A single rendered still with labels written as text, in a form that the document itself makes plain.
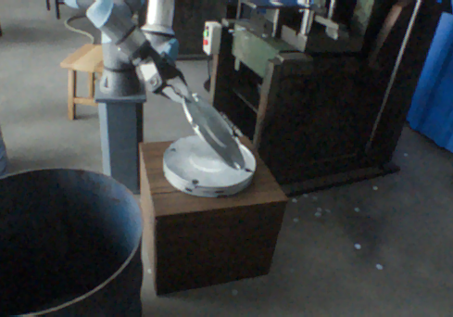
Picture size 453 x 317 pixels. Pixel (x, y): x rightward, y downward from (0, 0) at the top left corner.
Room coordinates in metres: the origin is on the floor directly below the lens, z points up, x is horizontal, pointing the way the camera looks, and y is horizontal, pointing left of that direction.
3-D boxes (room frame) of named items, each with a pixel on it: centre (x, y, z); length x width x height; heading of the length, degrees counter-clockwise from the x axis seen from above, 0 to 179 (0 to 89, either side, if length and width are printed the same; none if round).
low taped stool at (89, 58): (1.92, 0.83, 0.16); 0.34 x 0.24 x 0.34; 1
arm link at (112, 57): (1.29, 0.46, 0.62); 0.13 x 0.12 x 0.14; 83
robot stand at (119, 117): (1.29, 0.46, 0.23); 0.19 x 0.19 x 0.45; 19
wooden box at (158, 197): (0.99, 0.07, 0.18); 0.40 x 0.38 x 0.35; 113
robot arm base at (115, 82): (1.29, 0.46, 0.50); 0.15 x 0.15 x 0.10
